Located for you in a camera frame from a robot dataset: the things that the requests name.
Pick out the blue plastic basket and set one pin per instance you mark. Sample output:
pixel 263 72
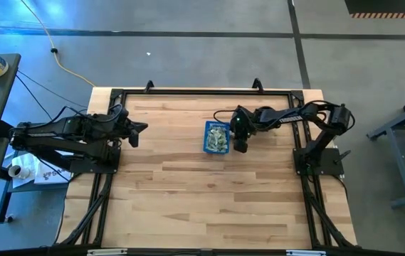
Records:
pixel 216 123

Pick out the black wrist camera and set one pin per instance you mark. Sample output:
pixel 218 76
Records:
pixel 134 139
pixel 241 146

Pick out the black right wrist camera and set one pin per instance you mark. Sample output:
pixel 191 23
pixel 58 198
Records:
pixel 241 146

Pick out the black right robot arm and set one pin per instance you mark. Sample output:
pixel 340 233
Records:
pixel 284 115

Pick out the white pipe fitting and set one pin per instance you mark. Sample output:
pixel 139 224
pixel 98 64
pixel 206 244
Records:
pixel 19 171

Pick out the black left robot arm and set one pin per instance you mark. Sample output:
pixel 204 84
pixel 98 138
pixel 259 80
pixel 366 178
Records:
pixel 56 129

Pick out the black clamp lever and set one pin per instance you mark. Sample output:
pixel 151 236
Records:
pixel 344 155

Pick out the white printed paper bag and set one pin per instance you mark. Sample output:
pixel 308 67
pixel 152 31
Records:
pixel 52 176

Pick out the grey metal cart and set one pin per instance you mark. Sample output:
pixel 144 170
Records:
pixel 401 167

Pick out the black frame hook bracket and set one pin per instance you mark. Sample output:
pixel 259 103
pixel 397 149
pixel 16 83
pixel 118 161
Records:
pixel 149 82
pixel 257 79

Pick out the black mat hazard stripe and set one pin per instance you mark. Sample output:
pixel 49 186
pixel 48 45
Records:
pixel 383 7

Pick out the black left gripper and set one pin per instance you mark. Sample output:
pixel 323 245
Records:
pixel 124 126

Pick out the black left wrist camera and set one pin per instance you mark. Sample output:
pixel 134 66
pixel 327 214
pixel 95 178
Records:
pixel 134 139

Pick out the white strip label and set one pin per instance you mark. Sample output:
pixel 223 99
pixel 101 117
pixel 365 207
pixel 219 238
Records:
pixel 305 252
pixel 106 252

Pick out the dark blue enamel mug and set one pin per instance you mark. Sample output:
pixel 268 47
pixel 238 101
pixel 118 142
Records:
pixel 266 107

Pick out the blue desk leg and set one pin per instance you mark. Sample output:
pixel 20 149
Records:
pixel 3 206

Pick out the black aluminium table frame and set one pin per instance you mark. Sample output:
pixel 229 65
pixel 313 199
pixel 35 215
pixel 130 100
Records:
pixel 205 92

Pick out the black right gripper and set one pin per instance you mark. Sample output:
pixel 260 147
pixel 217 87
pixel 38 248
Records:
pixel 243 124

